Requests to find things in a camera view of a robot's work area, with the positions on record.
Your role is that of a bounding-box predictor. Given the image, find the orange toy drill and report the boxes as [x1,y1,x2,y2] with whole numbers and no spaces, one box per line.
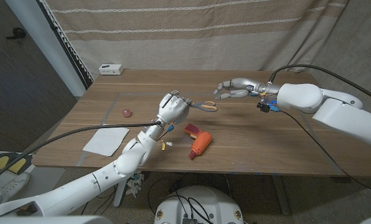
[184,123,214,161]

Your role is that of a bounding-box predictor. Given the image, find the white tissue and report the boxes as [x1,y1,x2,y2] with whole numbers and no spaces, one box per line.
[82,126,130,157]

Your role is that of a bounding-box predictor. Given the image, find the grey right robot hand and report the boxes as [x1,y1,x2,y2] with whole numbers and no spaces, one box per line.
[213,77,263,100]

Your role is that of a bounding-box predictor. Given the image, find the beige striped backdrop curtain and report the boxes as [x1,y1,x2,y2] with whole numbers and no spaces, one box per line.
[44,0,350,74]

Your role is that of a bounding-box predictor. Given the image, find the orange grey scissors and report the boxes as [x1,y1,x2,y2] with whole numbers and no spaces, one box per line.
[190,101,218,113]

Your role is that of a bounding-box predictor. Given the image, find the white blue floral object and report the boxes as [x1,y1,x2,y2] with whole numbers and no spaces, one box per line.
[126,170,145,198]

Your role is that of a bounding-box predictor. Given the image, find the grey metal table leg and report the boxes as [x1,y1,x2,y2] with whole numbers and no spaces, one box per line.
[113,179,128,208]
[271,175,291,216]

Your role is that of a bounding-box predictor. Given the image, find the white shoe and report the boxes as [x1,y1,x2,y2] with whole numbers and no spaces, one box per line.
[0,172,30,208]

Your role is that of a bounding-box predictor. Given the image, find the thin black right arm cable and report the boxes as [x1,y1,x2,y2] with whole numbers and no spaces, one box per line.
[280,110,371,197]

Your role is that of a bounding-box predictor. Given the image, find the white robot chest rim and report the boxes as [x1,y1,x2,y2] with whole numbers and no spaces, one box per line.
[0,215,113,224]

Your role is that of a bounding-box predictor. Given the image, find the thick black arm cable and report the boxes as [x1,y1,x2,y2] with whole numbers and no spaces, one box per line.
[268,64,371,105]
[0,121,161,187]

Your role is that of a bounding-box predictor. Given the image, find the yellow black foot pedal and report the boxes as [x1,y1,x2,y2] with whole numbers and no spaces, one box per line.
[0,152,12,172]
[7,154,33,175]

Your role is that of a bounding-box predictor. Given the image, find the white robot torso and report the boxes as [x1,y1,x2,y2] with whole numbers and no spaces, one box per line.
[154,185,245,224]

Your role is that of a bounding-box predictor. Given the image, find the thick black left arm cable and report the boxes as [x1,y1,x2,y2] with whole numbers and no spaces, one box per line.
[0,121,161,187]

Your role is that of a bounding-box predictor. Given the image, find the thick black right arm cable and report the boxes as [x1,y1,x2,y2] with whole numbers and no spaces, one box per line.
[268,64,371,105]

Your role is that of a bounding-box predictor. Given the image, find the white power strip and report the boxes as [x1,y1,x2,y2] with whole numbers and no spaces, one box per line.
[98,63,124,76]

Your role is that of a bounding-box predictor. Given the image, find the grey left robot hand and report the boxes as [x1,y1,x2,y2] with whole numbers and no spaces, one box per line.
[156,90,193,124]

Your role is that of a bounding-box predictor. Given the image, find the black white triangle-pattern trim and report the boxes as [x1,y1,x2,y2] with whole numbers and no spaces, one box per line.
[37,0,95,90]

